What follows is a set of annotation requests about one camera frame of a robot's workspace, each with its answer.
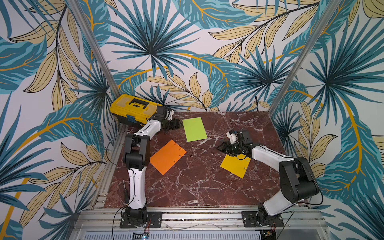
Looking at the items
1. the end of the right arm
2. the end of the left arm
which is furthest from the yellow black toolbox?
the end of the right arm

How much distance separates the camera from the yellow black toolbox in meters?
0.97

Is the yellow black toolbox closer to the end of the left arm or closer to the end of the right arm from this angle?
the end of the left arm
